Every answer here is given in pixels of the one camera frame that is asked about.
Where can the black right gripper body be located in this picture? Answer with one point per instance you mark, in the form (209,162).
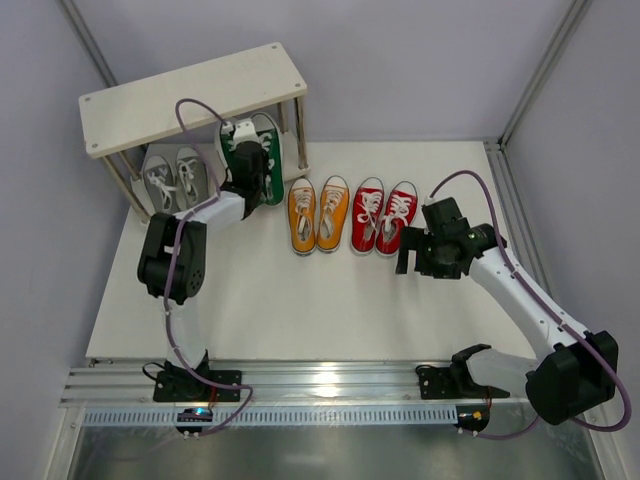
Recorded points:
(417,251)

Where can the right aluminium frame post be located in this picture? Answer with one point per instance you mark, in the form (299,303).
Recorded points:
(497,148)

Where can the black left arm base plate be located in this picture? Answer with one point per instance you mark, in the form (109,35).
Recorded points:
(179,386)

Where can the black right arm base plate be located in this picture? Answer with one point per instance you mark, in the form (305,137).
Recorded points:
(436,383)

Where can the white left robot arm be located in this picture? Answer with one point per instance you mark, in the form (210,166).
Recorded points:
(172,265)

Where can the left aluminium frame post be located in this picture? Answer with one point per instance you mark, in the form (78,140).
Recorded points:
(87,41)

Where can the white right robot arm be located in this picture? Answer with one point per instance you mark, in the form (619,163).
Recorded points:
(572,368)

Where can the grey canvas sneaker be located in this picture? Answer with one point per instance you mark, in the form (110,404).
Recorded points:
(193,179)
(161,184)

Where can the orange canvas sneaker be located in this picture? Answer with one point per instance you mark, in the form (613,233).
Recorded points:
(301,209)
(334,205)

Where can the controller board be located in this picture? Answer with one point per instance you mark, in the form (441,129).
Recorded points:
(473,420)
(191,422)

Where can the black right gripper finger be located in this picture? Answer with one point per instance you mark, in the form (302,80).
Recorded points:
(411,239)
(427,262)

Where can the red canvas sneaker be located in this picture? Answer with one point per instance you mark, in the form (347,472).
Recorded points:
(399,212)
(366,210)

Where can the white wooden shoe shelf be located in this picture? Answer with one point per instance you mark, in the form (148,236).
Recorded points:
(140,112)

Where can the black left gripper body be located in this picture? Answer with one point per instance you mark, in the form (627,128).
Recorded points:
(248,157)

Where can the aluminium frame post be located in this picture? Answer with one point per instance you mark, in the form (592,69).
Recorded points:
(497,148)
(87,41)

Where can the left controller board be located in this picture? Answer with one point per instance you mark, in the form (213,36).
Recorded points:
(191,422)

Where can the green canvas sneaker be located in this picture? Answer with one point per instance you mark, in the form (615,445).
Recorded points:
(269,136)
(226,148)

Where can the aluminium mounting rail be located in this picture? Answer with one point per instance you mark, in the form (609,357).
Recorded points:
(124,383)

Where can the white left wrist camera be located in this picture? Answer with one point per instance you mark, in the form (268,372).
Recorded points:
(239,131)

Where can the right controller board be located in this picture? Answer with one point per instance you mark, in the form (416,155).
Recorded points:
(473,420)

